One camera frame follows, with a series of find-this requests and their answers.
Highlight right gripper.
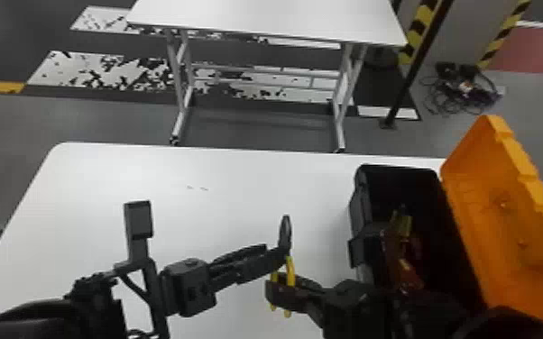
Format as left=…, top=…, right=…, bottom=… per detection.
left=264, top=274, right=392, bottom=339

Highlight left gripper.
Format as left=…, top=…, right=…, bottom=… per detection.
left=159, top=243, right=292, bottom=318

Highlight black tool box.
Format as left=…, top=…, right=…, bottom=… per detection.
left=346, top=114, right=543, bottom=334

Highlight white side table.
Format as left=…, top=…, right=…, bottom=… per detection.
left=126, top=0, right=410, bottom=154

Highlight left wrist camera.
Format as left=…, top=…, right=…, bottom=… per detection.
left=112, top=199, right=171, bottom=339

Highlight black cable bundle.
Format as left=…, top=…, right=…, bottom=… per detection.
left=419, top=60, right=506, bottom=117

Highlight yellow handled pliers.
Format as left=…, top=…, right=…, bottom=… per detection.
left=268, top=214, right=298, bottom=319

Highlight yellow black striped post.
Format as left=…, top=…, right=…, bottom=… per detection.
left=476, top=0, right=534, bottom=70
left=378, top=0, right=457, bottom=131

